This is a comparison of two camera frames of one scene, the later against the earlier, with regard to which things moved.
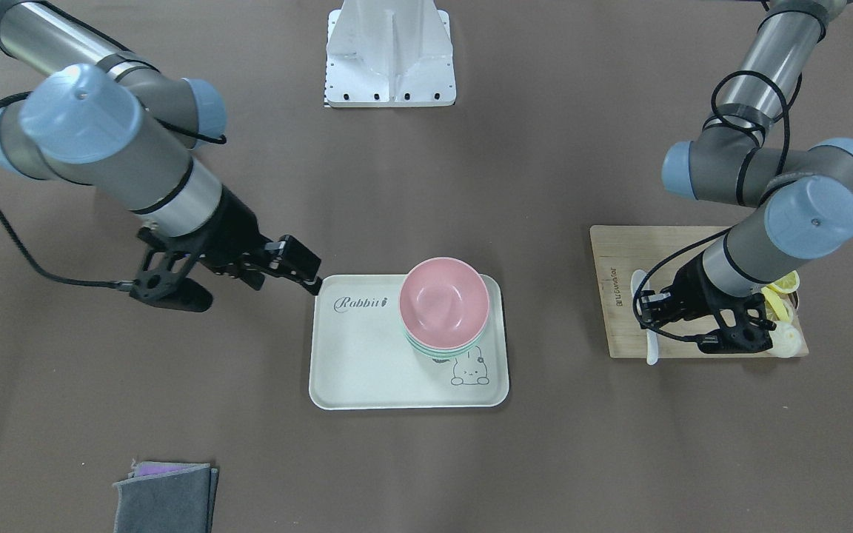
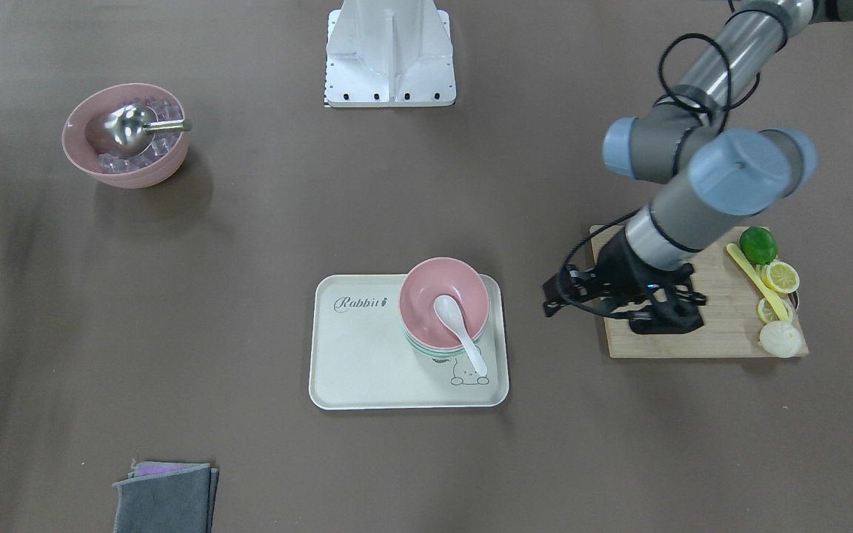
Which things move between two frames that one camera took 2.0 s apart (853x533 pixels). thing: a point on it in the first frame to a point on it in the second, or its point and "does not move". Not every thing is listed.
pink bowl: x=444 y=303 does not move
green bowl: x=440 y=352 does not move
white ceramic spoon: x=652 y=355 to x=449 y=314
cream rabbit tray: x=360 y=357 does not move
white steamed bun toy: x=786 y=339 does not move
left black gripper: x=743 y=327 to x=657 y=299
